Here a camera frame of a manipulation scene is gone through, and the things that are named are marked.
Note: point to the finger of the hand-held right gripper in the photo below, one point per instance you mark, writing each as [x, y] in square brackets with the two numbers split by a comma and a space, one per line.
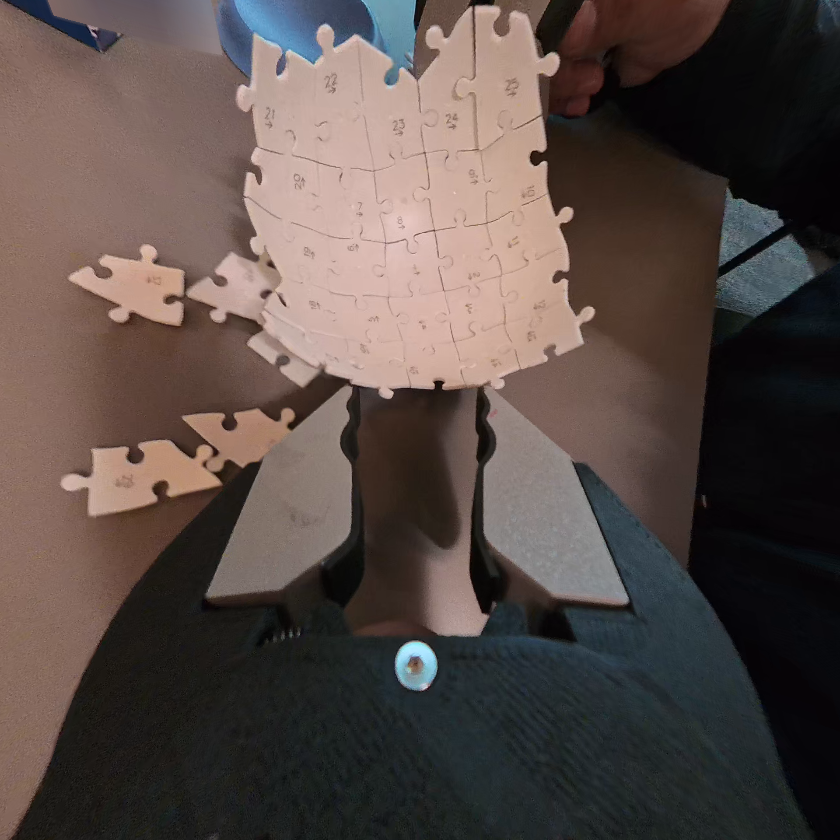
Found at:
[433, 16]

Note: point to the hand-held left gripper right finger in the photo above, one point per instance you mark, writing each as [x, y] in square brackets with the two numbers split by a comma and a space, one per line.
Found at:
[551, 525]

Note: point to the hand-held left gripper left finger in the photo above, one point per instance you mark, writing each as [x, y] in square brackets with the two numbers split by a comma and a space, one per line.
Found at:
[289, 525]

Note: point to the white puzzle piece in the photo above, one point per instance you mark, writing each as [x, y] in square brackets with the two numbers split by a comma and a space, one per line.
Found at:
[141, 285]
[275, 354]
[239, 289]
[138, 479]
[243, 436]

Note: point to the partly built white puzzle ball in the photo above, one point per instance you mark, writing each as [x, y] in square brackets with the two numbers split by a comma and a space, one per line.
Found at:
[407, 229]

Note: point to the printed cardboard puzzle box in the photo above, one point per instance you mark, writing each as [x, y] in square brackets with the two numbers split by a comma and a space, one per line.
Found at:
[85, 26]

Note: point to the person's right hand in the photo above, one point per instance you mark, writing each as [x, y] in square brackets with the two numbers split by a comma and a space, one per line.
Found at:
[643, 33]

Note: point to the blue round plastic dish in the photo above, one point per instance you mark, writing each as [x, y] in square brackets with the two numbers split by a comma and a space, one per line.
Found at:
[289, 13]

